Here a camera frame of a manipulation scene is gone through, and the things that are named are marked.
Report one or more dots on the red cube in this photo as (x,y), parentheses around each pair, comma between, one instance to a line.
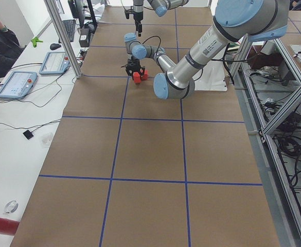
(145,75)
(137,78)

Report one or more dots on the green clamp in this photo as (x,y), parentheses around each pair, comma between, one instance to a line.
(35,41)

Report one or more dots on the black keyboard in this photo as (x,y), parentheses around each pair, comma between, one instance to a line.
(70,26)

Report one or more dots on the blue teach pendant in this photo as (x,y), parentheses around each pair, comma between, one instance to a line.
(18,85)
(55,63)

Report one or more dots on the small black square pad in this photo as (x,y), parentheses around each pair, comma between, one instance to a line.
(28,134)

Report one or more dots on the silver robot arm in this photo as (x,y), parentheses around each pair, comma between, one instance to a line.
(160,7)
(259,20)

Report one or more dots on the black computer monitor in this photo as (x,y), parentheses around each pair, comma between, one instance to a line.
(84,13)

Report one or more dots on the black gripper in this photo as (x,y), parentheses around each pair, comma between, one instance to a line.
(138,17)
(133,63)

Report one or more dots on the red fire extinguisher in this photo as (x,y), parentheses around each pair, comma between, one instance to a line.
(8,227)

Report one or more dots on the white pedestal column base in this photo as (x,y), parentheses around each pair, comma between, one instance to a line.
(211,78)

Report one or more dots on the near blue teach pendant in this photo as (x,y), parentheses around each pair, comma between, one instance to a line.
(18,85)

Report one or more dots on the far blue teach pendant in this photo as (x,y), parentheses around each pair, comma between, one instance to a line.
(55,63)

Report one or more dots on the aluminium frame post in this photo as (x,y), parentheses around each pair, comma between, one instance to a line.
(59,27)

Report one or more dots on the aluminium frame rail structure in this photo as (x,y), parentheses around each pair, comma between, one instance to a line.
(268,76)

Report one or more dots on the black cardboard box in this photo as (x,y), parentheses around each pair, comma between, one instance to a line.
(84,39)

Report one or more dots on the black computer mouse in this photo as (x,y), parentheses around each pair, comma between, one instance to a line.
(54,46)

